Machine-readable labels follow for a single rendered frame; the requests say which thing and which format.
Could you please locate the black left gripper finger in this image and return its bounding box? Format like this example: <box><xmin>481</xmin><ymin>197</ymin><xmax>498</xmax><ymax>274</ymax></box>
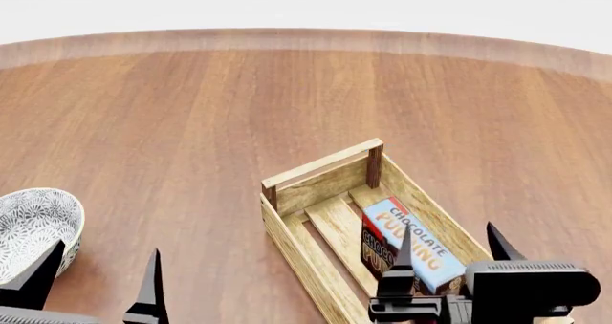
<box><xmin>0</xmin><ymin>238</ymin><xmax>66</xmax><ymax>310</ymax></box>
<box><xmin>121</xmin><ymin>248</ymin><xmax>169</xmax><ymax>324</ymax></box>

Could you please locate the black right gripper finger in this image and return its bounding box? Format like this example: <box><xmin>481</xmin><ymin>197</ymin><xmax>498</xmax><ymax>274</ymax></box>
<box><xmin>486</xmin><ymin>221</ymin><xmax>528</xmax><ymax>263</ymax></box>
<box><xmin>376</xmin><ymin>224</ymin><xmax>416</xmax><ymax>300</ymax></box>

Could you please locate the chocolate pudding box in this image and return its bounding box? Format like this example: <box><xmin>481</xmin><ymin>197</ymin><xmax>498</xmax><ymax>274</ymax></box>
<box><xmin>359</xmin><ymin>195</ymin><xmax>468</xmax><ymax>297</ymax></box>

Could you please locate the wooden slatted crate tray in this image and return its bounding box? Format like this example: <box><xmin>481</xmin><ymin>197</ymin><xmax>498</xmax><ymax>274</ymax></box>
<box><xmin>260</xmin><ymin>138</ymin><xmax>495</xmax><ymax>324</ymax></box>

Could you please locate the grey patterned ceramic bowl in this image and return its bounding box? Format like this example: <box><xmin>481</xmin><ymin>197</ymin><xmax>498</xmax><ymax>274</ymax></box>
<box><xmin>0</xmin><ymin>187</ymin><xmax>86</xmax><ymax>287</ymax></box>

